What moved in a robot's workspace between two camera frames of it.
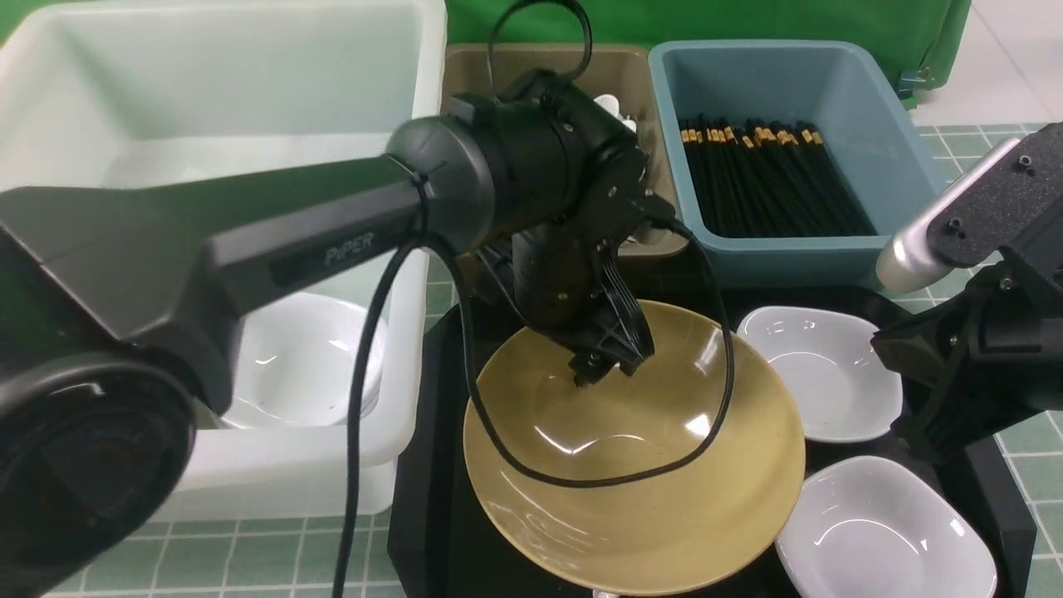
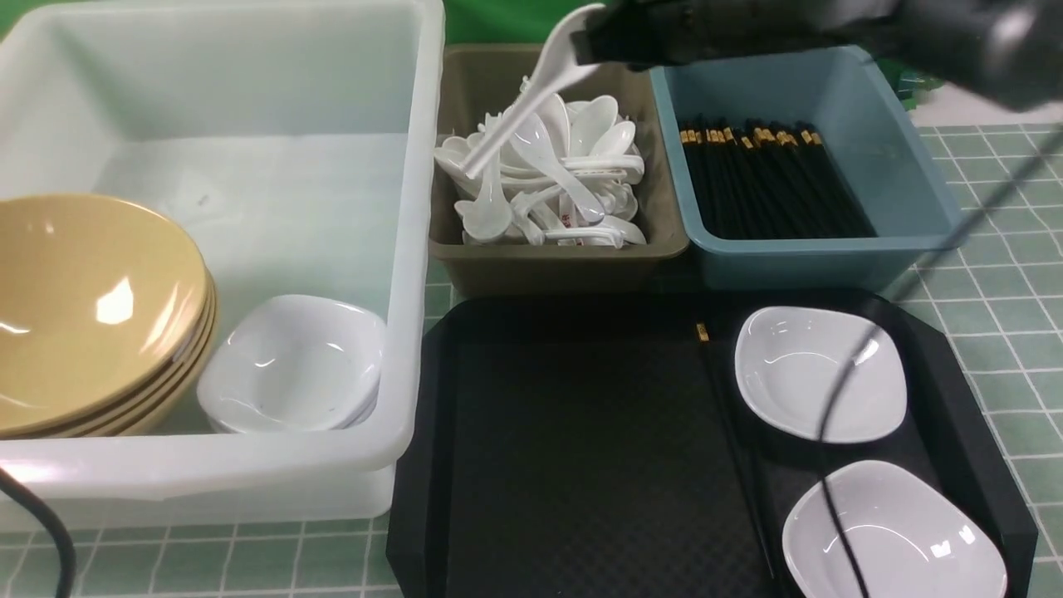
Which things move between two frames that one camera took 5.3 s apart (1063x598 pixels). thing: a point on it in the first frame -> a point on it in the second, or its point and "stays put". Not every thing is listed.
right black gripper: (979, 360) -> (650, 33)
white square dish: (866, 526) stays put
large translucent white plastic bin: (97, 91) stays put
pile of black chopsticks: (760, 178) stays put
